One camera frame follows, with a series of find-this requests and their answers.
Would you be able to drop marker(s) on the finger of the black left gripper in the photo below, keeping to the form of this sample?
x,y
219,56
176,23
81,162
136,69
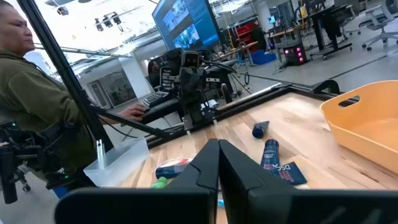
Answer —
x,y
191,116
210,114

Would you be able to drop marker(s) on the large blue-screen monitor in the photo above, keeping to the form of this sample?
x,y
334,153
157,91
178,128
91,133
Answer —
x,y
186,21

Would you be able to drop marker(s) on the person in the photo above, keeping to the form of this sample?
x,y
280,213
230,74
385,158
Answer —
x,y
31,93
154,74
258,35

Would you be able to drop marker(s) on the white office chair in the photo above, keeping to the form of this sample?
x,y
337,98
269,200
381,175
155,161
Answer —
x,y
381,21

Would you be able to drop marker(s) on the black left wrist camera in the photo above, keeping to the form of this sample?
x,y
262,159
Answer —
x,y
190,59

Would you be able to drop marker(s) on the yellow plastic bin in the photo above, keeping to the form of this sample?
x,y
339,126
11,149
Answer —
x,y
367,133

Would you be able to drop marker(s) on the red cabinet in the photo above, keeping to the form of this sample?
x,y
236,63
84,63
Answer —
x,y
245,32

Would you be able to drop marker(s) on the wooden workbench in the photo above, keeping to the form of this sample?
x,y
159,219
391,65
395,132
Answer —
x,y
239,49

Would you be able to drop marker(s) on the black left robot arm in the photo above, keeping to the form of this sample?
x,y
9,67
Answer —
x,y
217,71

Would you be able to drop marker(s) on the blue plastic crate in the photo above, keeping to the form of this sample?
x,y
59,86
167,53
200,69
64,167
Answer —
x,y
262,58

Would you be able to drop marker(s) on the computer tower with pink lights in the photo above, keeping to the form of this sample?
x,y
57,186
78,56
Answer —
x,y
295,55

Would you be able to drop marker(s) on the black aluminium table frame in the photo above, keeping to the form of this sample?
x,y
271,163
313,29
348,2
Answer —
x,y
248,99

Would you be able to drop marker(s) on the person's hand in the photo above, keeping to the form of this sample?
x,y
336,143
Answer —
x,y
133,112

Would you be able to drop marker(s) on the black diagonal frame strut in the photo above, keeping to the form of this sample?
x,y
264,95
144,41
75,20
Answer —
x,y
130,123

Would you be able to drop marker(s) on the black keyboard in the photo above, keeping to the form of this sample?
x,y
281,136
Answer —
x,y
155,98

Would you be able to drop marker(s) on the dark blue toiletry tube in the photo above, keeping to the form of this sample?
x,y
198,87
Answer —
x,y
270,154
169,171
259,129
290,174

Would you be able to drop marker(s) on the black desk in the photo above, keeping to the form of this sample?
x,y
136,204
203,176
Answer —
x,y
329,21

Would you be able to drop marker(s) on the green shampoo bottle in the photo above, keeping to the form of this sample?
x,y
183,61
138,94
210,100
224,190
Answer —
x,y
160,183

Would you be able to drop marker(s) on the black frame post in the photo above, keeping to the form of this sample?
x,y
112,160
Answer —
x,y
62,71

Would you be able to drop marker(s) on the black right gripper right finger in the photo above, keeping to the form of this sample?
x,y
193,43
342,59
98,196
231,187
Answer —
x,y
280,205

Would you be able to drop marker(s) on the clear plastic bin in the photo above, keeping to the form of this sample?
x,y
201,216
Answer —
x,y
121,161

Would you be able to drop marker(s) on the black ceiling track lights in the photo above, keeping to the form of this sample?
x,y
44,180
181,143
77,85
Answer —
x,y
108,21

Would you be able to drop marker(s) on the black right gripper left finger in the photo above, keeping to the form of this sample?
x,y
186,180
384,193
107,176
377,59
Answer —
x,y
140,205

